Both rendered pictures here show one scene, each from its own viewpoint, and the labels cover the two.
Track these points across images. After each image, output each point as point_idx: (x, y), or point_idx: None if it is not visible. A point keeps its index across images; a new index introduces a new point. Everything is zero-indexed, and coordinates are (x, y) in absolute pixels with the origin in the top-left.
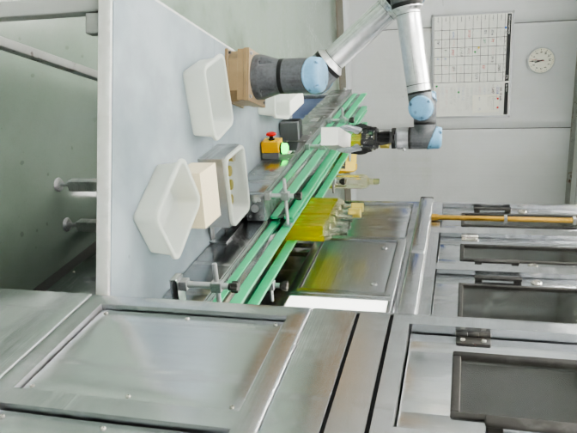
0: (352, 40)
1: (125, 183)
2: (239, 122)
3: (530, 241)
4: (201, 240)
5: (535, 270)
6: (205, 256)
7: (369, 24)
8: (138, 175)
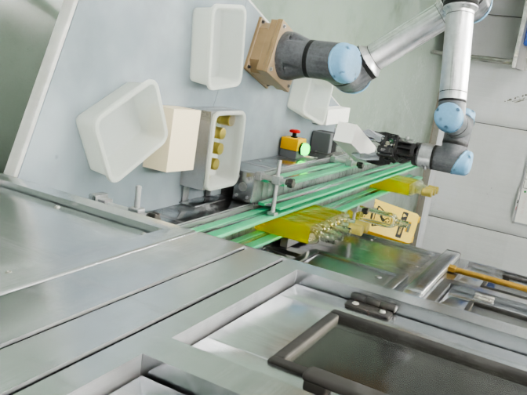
0: (396, 39)
1: (76, 77)
2: (257, 100)
3: None
4: (168, 195)
5: None
6: (165, 210)
7: (419, 25)
8: (97, 79)
